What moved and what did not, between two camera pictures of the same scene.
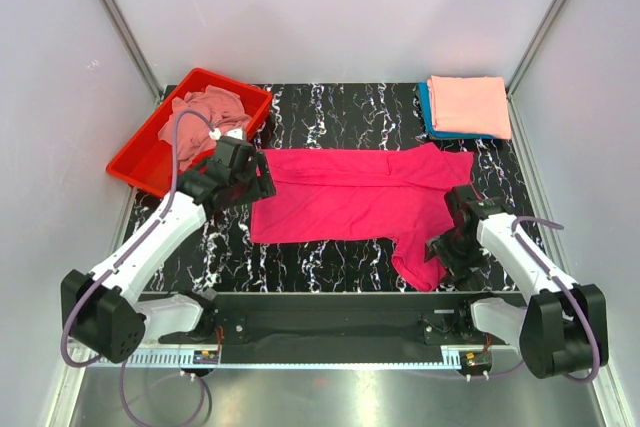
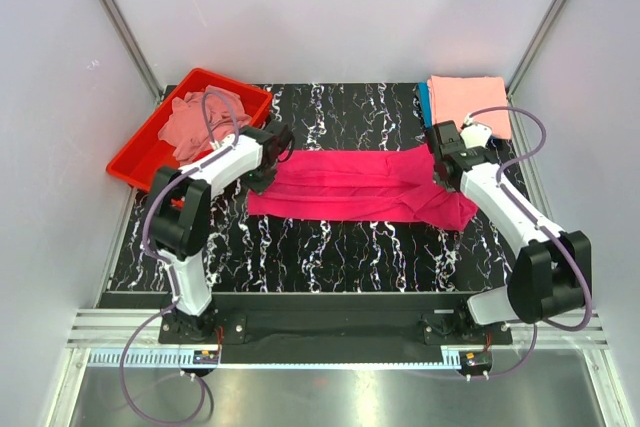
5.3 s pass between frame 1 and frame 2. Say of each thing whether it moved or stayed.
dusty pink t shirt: stayed
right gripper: moved
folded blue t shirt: stayed
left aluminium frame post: stayed
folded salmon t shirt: stayed
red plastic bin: stayed
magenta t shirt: moved
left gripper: moved
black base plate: stayed
